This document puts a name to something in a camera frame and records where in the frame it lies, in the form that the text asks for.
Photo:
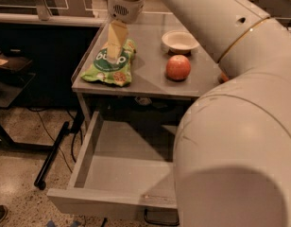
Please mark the red apple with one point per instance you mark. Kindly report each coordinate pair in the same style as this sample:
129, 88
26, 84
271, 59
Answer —
178, 67

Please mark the grey open top drawer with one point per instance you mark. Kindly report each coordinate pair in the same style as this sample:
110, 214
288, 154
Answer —
122, 169

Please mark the white paper bowl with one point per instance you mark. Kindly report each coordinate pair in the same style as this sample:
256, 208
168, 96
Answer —
179, 41

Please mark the dark side table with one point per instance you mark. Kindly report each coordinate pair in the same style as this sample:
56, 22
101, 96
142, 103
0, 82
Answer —
12, 85

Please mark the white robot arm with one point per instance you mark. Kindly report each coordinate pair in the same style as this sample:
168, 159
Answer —
232, 153

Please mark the black cart leg with wheel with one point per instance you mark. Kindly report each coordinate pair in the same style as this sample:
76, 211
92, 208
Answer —
40, 179

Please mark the orange fruit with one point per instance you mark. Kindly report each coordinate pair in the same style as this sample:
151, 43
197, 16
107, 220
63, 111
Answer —
224, 77

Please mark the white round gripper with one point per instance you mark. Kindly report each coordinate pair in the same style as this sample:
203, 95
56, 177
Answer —
126, 9

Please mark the green rice chip bag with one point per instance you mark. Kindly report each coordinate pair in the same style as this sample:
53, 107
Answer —
118, 73

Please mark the black metal drawer handle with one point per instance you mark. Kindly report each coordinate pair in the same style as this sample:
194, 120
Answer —
166, 218

